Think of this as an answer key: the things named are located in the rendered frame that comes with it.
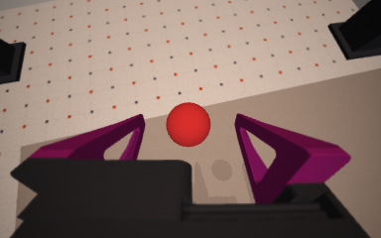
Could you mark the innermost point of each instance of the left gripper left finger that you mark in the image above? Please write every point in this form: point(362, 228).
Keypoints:
point(92, 145)

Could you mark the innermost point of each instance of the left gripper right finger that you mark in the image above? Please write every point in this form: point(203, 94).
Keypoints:
point(299, 158)

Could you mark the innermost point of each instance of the red sphere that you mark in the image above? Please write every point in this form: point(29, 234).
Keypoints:
point(188, 124)

